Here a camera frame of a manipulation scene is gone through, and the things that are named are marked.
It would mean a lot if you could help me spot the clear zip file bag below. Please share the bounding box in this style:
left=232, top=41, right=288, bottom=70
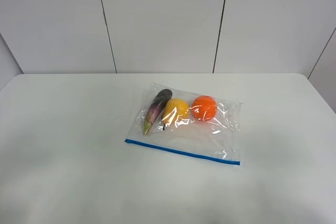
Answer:
left=126, top=83, right=242, bottom=165

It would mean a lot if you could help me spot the purple toy eggplant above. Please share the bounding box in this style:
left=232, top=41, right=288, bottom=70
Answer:
left=144, top=89, right=173, bottom=135

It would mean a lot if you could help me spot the yellow toy pear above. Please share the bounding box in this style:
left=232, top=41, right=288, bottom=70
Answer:
left=162, top=98, right=190, bottom=130

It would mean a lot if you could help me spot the orange toy fruit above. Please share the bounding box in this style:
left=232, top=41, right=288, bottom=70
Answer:
left=192, top=95, right=217, bottom=121

